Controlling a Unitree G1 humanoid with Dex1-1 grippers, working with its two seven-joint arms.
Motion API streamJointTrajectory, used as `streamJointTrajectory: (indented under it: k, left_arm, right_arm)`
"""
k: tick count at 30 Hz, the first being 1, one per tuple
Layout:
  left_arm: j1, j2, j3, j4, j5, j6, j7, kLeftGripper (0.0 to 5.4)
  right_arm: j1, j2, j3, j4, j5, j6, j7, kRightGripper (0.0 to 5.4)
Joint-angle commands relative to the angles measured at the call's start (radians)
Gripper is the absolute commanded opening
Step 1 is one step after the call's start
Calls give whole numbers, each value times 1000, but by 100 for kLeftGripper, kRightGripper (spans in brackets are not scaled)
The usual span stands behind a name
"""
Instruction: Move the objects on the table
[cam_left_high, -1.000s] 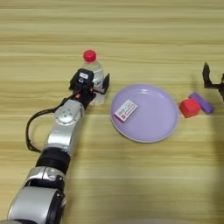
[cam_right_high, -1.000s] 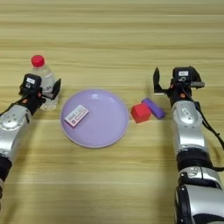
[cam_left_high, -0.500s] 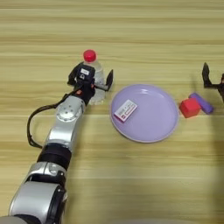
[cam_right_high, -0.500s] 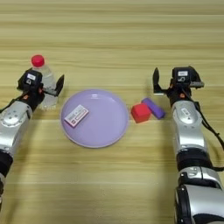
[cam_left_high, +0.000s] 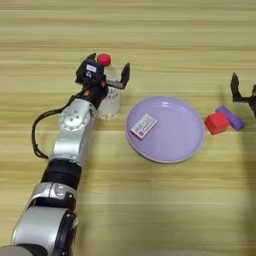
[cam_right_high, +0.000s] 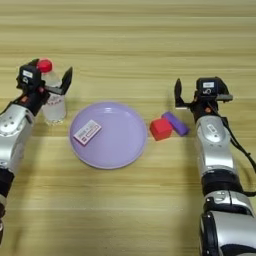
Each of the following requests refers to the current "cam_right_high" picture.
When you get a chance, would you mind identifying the purple rectangular block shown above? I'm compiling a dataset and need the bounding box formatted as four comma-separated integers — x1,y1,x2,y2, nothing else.
161,110,191,138

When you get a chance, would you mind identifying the small white pink card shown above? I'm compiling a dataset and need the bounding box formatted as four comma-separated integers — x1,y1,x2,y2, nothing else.
72,118,103,147

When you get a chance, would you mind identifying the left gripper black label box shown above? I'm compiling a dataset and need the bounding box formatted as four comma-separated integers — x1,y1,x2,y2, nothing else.
16,64,43,90

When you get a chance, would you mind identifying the clear bottle red cap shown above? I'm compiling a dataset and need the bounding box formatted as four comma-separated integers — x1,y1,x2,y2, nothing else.
35,58,67,126

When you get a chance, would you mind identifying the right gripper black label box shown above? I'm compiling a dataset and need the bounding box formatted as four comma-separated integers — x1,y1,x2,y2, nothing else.
195,76,223,98

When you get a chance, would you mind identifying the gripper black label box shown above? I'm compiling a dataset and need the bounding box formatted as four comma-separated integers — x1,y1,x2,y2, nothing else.
16,64,43,90
195,76,223,98

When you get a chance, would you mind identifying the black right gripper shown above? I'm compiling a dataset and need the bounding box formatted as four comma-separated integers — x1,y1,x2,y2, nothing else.
173,77,235,123

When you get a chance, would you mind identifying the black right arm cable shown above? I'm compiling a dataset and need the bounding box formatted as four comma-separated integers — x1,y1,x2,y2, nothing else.
217,112,256,198

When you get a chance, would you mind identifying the red cube block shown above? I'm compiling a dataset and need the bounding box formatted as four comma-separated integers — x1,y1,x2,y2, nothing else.
148,117,174,142

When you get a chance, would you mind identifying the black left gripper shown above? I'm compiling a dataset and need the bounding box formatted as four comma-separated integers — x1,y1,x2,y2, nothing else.
12,57,74,116

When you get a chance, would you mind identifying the round purple plate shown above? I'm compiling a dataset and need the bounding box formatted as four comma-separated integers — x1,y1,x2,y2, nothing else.
67,101,149,171

